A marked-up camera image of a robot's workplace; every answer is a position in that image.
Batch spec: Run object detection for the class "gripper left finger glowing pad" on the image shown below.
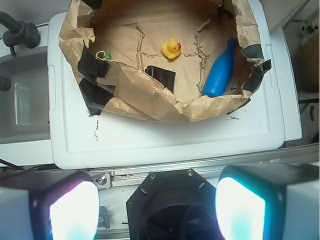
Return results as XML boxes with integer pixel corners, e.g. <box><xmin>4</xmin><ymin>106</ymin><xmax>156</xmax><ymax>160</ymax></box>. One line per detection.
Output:
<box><xmin>0</xmin><ymin>170</ymin><xmax>100</xmax><ymax>240</ymax></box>

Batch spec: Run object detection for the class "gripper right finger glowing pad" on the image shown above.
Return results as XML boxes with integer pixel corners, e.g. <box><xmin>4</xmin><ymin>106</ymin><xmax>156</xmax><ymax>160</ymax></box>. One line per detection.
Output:
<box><xmin>215</xmin><ymin>164</ymin><xmax>320</xmax><ymax>240</ymax></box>

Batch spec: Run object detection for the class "yellow rubber duck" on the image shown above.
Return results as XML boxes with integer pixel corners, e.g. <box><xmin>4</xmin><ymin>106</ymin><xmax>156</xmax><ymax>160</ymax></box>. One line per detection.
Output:
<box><xmin>161</xmin><ymin>38</ymin><xmax>182</xmax><ymax>60</ymax></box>

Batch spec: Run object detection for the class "white plastic tray lid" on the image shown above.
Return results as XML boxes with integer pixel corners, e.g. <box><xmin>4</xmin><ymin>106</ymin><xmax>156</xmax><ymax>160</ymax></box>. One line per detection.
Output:
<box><xmin>47</xmin><ymin>0</ymin><xmax>285</xmax><ymax>169</ymax></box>

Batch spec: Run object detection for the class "clear plastic bin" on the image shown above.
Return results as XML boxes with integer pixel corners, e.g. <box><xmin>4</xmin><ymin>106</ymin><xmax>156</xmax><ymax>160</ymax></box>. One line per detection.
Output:
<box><xmin>0</xmin><ymin>59</ymin><xmax>50</xmax><ymax>144</ymax></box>

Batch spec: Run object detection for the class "blue plastic bottle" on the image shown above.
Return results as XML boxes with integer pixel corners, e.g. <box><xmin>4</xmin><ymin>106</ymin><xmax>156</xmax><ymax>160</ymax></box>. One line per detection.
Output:
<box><xmin>201</xmin><ymin>39</ymin><xmax>237</xmax><ymax>98</ymax></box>

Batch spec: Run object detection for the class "green block toy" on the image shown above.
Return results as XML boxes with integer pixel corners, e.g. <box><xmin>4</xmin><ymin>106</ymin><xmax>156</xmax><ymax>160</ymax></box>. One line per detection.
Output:
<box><xmin>95</xmin><ymin>50</ymin><xmax>112</xmax><ymax>61</ymax></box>

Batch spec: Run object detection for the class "black tape patch inside bag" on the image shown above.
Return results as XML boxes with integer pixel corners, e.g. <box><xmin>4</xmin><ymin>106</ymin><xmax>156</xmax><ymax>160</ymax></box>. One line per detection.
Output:
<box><xmin>144</xmin><ymin>65</ymin><xmax>176</xmax><ymax>93</ymax></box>

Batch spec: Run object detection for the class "crumpled brown paper bag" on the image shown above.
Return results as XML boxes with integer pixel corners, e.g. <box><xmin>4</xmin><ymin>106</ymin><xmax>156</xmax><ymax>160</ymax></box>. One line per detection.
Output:
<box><xmin>59</xmin><ymin>0</ymin><xmax>271</xmax><ymax>123</ymax></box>

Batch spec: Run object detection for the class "metal corner bracket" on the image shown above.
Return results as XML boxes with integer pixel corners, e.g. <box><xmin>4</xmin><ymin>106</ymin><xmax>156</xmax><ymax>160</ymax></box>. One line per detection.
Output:
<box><xmin>89</xmin><ymin>172</ymin><xmax>112</xmax><ymax>191</ymax></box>

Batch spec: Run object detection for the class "aluminium extrusion rail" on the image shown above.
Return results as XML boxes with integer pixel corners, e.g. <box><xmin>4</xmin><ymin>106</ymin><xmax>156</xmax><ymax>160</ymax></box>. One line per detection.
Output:
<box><xmin>87</xmin><ymin>142</ymin><xmax>320</xmax><ymax>188</ymax></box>

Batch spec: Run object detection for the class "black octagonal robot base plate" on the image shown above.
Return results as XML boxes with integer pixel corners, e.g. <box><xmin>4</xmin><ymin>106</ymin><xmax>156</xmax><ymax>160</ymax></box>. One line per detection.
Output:
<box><xmin>126</xmin><ymin>172</ymin><xmax>223</xmax><ymax>240</ymax></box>

